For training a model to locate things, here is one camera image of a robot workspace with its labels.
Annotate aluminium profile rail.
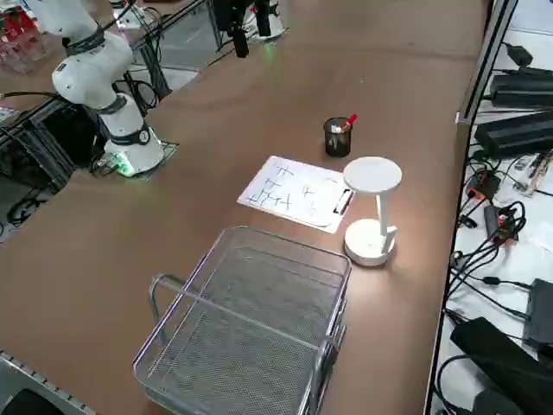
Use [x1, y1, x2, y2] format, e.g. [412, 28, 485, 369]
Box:
[0, 348, 94, 415]

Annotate white clipboard with metal clip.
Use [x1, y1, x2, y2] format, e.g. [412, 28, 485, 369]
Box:
[236, 155, 357, 235]

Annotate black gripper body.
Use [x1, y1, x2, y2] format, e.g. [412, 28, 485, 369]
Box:
[214, 0, 245, 32]

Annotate black soft bag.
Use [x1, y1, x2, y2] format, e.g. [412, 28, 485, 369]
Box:
[449, 316, 553, 415]

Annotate black cable with ferrite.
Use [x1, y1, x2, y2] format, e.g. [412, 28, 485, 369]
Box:
[444, 241, 537, 321]

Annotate flat black box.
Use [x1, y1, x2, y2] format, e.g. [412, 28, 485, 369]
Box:
[521, 278, 553, 352]

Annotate small black power adapter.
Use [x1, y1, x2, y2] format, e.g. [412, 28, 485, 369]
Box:
[505, 42, 535, 67]

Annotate silver mesh letter tray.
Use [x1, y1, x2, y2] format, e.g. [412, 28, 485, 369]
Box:
[131, 225, 353, 415]

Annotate aluminium profile post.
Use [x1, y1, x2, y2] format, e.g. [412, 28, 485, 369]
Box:
[456, 0, 519, 126]

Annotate black mesh pen holder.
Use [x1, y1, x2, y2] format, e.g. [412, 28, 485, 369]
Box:
[322, 117, 353, 158]

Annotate white round desk lamp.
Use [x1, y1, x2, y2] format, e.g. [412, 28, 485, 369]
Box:
[342, 156, 404, 267]

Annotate white A4 paper sheet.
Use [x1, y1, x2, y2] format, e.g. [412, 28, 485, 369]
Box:
[239, 156, 346, 229]

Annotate large black power brick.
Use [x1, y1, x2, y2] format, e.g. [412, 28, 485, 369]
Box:
[489, 72, 553, 109]
[474, 110, 553, 160]

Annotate orange black electronic device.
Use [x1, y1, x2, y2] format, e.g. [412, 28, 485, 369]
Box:
[465, 169, 502, 201]
[482, 204, 519, 246]

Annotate clear box with red packs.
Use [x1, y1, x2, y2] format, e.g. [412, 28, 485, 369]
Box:
[0, 8, 49, 75]

